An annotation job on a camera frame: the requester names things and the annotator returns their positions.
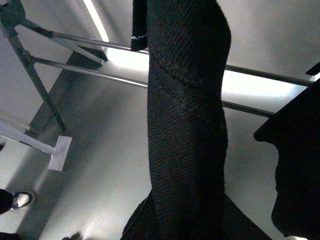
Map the black printed t-shirt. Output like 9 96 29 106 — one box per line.
121 0 268 240

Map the dark grey clothes rack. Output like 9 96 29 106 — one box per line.
0 0 315 132

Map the black garment with white logo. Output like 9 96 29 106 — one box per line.
131 0 148 51

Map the black garment at right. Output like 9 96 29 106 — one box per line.
253 62 320 240

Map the white sneaker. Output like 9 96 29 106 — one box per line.
11 191 36 210

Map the white stand with base plate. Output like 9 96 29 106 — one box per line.
0 121 72 172

